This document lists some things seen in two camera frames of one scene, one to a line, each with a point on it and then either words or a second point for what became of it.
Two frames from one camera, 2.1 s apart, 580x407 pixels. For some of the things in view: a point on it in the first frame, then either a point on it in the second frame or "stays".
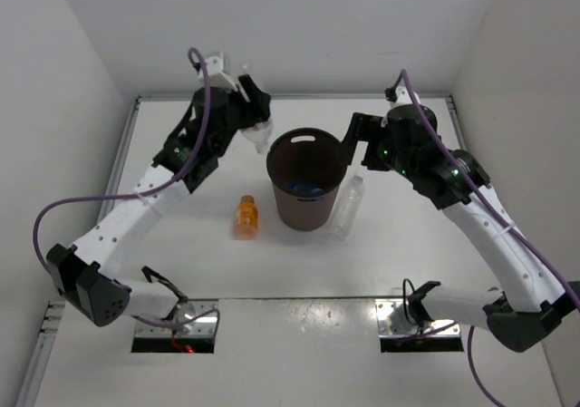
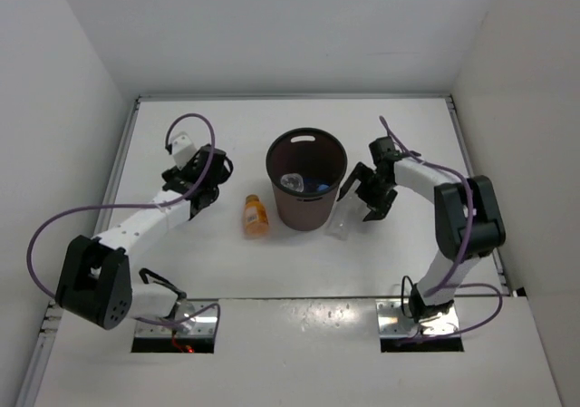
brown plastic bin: [305, 166] stays
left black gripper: [256, 107] → [175, 172]
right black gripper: [362, 128] → [379, 211]
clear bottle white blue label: [259, 134] → [293, 180]
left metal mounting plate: [192, 318] stays
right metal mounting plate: [394, 320] stays
